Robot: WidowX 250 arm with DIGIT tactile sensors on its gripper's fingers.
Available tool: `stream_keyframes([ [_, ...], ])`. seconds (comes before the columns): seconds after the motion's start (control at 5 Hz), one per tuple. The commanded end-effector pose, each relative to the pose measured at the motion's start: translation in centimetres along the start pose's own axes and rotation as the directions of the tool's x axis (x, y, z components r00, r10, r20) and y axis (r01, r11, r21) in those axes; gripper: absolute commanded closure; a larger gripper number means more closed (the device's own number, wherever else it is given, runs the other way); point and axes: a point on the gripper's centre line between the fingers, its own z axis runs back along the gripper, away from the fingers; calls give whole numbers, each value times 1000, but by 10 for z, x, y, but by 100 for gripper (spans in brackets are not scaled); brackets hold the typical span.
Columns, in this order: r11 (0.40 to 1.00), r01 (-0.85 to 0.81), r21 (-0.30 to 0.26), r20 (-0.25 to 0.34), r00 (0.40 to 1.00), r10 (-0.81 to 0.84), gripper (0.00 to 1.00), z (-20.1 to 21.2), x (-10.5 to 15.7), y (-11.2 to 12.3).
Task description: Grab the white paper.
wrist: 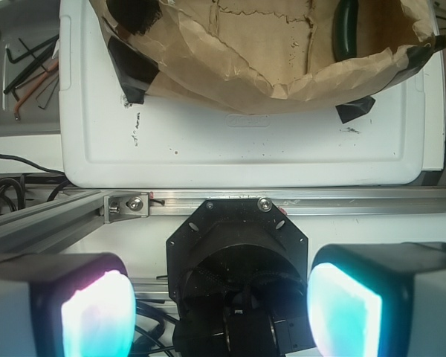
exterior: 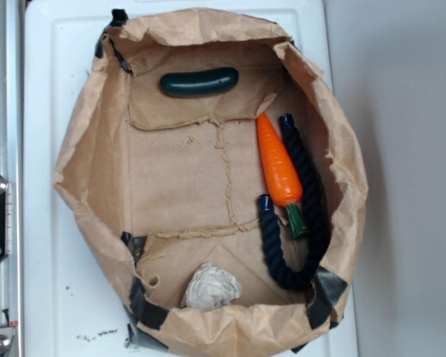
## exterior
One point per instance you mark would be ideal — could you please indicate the aluminium frame rail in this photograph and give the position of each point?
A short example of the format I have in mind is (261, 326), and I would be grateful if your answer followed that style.
(11, 115)

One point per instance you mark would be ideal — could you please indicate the dark green toy cucumber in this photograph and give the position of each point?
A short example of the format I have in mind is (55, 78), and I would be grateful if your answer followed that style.
(199, 83)

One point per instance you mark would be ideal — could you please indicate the orange toy carrot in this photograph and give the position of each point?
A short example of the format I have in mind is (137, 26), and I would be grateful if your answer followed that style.
(283, 184)

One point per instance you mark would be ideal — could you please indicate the white paper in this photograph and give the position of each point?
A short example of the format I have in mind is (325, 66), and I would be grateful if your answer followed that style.
(211, 288)

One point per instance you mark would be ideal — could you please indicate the brown paper bag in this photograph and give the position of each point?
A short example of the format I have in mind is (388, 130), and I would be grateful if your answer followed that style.
(160, 185)

